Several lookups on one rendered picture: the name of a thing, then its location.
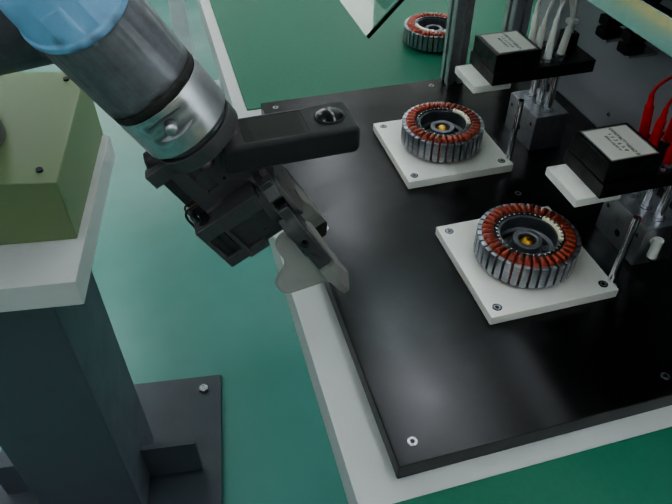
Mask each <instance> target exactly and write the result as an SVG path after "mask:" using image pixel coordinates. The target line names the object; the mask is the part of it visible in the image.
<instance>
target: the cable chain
mask: <svg viewBox="0 0 672 504"><path fill-rule="evenodd" d="M598 22H599V23H600V24H601V25H599V26H597V28H596V31H595V35H597V36H598V37H599V38H601V39H602V40H603V41H605V42H606V43H609V42H616V41H619V42H618V45H617V48H616V50H617V51H619V52H620V53H621V54H622V55H624V56H625V57H627V58H628V59H631V58H638V57H645V56H653V55H657V52H656V51H655V50H653V49H652V48H650V47H646V44H644V43H643V42H645V41H646V40H645V39H643V38H642V37H640V36H639V35H638V34H636V33H635V32H633V31H632V30H630V29H629V28H624V29H622V28H621V27H620V26H624V25H623V24H621V23H620V22H618V21H617V20H615V19H614V18H612V17H611V16H609V15H608V14H606V13H602V14H600V17H599V21H598Z"/></svg>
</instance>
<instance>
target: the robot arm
mask: <svg viewBox="0 0 672 504"><path fill-rule="evenodd" d="M51 64H55V65H56V66H57V67H58V68H59V69H60V70H61V71H63V72H64V73H65V74H66V75H67V76H68V77H69V78H70V79H71V80H72V81H73V82H74V83H75V84H76V85H77V86H78V87H79V88H80V89H82V90H83V91H84V92H85V93H86V94H87V95H88V96H89V97H90V98H91V99H92V100H93V101H94V102H95V103H96V104H97V105H98V106H99V107H101V108H102V109H103V110H104V111H105V112H106V113H107V114H108V115H109V116H110V117H112V118H113V119H114V120H115V121H116V122H117V123H118V124H119V125H120V126H121V127H122V128H123V129H124V130H125V131H126V132H127V133H128V134H129V135H130V136H131V137H132V138H133V139H135V140H136V141H137V142H138V143H139V144H140V145H141V146H142V147H143V148H144V149H145V150H146V152H144V153H143V159H144V163H145V165H146V167H147V170H145V179H146V180H147V181H149V182H150V183H151V184H152V185H153V186H154V187H155V188H156V189H158V188H159V187H161V186H162V185H164V186H166V187H167V188H168V189H169V190H170V191H171V192H172V193H173V194H174V195H175V196H176V197H177V198H179V199H180V200H181V201H182V202H183V203H184V204H185V206H184V211H185V218H186V220H187V221H188V222H189V223H190V224H191V225H192V227H193V228H194V229H195V234H196V235H197V236H198V237H199V238H200V239H201V240H202V241H203V242H204V243H206V244H207V245H208V246H209V247H210V248H211V249H212V250H213V251H215V252H216V253H217V254H218V255H219V256H220V257H221V258H222V259H224V260H225V261H226V262H227V263H228V264H229V265H230V266H232V267H234V266H235V265H237V264H238V263H240V262H241V261H243V260H245V259H246V258H248V257H249V256H251V257H253V256H254V255H256V254H257V253H259V252H260V251H262V250H264V249H265V248H267V247H268V246H270V244H269V241H268V239H269V238H271V237H272V236H274V235H275V234H277V233H278V232H280V231H281V230H284V232H282V233H280V234H279V235H278V237H277V238H276V242H275V246H276V249H277V251H278V252H279V254H280V255H281V256H282V258H283V259H284V265H283V267H282V268H281V270H280V272H279V273H278V275H277V277H276V279H275V284H276V286H277V288H278V289H279V290H280V291H281V292H283V293H294V292H297V291H300V290H302V289H305V288H308V287H311V286H314V285H317V284H320V283H323V282H331V283H332V284H333V285H334V286H335V287H336V288H337V289H338V290H340V291H341V292H343V293H344V294H345V293H346V292H348V291H349V276H348V271H347V269H346V268H345V267H344V266H343V265H342V264H341V263H340V261H339V260H338V258H337V257H336V256H335V254H334V253H333V252H332V251H331V250H330V248H329V247H328V246H327V245H326V243H325V242H324V241H323V239H322V238H321V237H324V236H325V235H326V232H327V221H326V219H325V218H324V217H323V215H322V214H321V212H320V211H319V210H318V208H317V207H316V206H315V204H314V203H313V202H312V200H311V199H310V198H309V196H308V195H307V194H306V193H305V192H304V190H303V188H302V187H301V186H300V185H299V183H298V182H297V181H296V180H295V179H294V177H293V176H292V175H291V174H290V172H289V171H288V170H287V169H286V168H285V167H284V166H283V164H287V163H293V162H298V161H304V160H310V159H315V158H321V157H326V156H332V155H337V154H343V153H349V152H354V151H356V150H358V148H359V146H360V128H359V126H358V124H357V123H356V121H355V119H354V118H353V116H352V114H351V113H350V111H349V110H348V108H347V106H346V105H345V104H344V103H342V102H338V103H332V104H325V105H319V106H313V107H307V108H301V109H295V110H288V111H282V112H276V113H270V114H264V115H258V116H251V117H245V118H239V119H238V114H237V112H236V110H235V109H234V108H233V107H232V106H231V104H230V103H229V102H228V101H227V100H226V98H225V94H224V92H223V91H222V89H221V88H220V87H219V86H218V85H217V84H216V82H215V81H214V80H213V79H212V78H211V77H210V75H209V74H208V73H207V72H206V71H205V70H204V68H203V67H202V66H201V65H200V64H199V62H198V61H197V60H196V59H195V58H194V57H193V56H192V54H191V53H190V52H189V51H188V50H187V49H186V47H185V46H184V45H183V44H182V42H181V41H180V40H179V39H178V38H177V36H176V35H175V34H174V33H173V32H172V30H171V29H170V28H169V27H168V26H167V24H166V23H165V22H164V21H163V20H162V19H161V17H160V16H159V15H158V14H157V13H156V11H155V10H154V9H153V8H152V7H151V5H150V4H149V3H148V2H147V1H146V0H0V76H1V75H6V74H10V73H15V72H19V71H24V70H29V69H33V68H38V67H42V66H47V65H51ZM186 207H188V209H187V210H186ZM188 211H189V212H188ZM187 214H188V215H189V216H190V219H191V220H192V222H193V223H194V224H193V223H192V222H191V221H190V220H189V218H188V217H187ZM197 215H198V216H199V218H198V217H197ZM198 221H199V222H198Z"/></svg>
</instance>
